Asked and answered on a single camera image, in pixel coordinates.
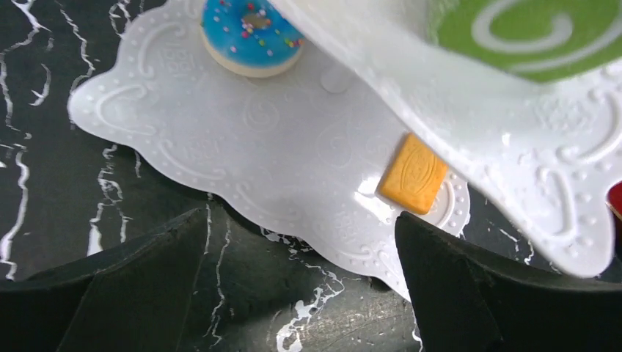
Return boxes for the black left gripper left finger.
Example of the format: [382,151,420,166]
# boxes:
[1,209,208,352]

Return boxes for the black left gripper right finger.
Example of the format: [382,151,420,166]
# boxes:
[395,213,621,351]

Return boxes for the orange square cake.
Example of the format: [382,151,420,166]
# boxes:
[378,134,448,215]

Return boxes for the red round tray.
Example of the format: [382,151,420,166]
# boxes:
[607,183,622,220]

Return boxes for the white three-tier dessert stand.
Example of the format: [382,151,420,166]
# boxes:
[67,0,622,302]

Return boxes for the green swirl roll cake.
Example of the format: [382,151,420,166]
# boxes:
[427,0,621,83]

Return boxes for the blue sprinkled donut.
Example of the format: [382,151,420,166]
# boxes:
[201,0,304,78]

